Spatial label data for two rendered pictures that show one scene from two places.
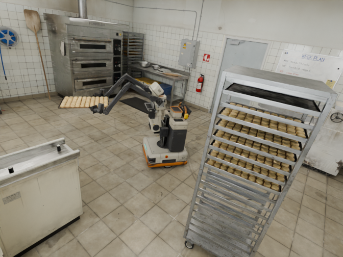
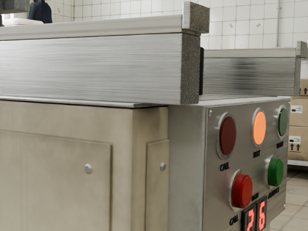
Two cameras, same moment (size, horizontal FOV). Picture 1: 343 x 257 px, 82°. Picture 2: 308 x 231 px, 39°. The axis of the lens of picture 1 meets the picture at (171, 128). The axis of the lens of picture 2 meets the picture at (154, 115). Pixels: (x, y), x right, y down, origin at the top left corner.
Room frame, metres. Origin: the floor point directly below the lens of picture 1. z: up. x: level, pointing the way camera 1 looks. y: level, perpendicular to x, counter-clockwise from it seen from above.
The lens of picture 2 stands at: (1.47, 0.54, 0.86)
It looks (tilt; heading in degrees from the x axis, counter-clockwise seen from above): 5 degrees down; 87
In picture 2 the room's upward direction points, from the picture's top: 1 degrees clockwise
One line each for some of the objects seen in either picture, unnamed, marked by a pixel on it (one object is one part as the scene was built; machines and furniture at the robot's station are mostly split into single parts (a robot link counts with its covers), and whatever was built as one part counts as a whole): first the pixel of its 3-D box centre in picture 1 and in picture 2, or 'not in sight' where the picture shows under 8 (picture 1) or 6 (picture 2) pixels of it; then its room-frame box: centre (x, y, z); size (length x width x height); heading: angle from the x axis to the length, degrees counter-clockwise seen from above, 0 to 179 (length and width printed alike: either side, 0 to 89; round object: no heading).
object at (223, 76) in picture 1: (200, 172); not in sight; (1.34, -0.30, 0.97); 0.03 x 0.03 x 1.70; 66
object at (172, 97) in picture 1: (156, 83); not in sight; (6.12, 0.68, 0.49); 1.90 x 0.72 x 0.98; 55
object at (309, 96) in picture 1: (272, 87); not in sight; (1.25, -0.59, 1.77); 0.64 x 0.03 x 0.03; 66
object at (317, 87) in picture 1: (239, 176); not in sight; (1.43, -0.67, 0.93); 0.64 x 0.51 x 1.78; 66
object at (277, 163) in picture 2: not in sight; (272, 172); (1.63, 0.99, 0.76); 0.03 x 0.02 x 0.03; 54
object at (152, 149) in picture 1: (164, 150); not in sight; (2.87, 0.07, 0.16); 0.67 x 0.64 x 0.25; 110
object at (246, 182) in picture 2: not in sight; (239, 190); (1.57, 0.91, 0.76); 0.03 x 0.02 x 0.03; 54
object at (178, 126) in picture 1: (172, 128); not in sight; (2.90, -0.01, 0.59); 0.55 x 0.34 x 0.83; 20
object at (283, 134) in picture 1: (258, 126); not in sight; (1.25, -0.59, 1.50); 0.64 x 0.03 x 0.03; 66
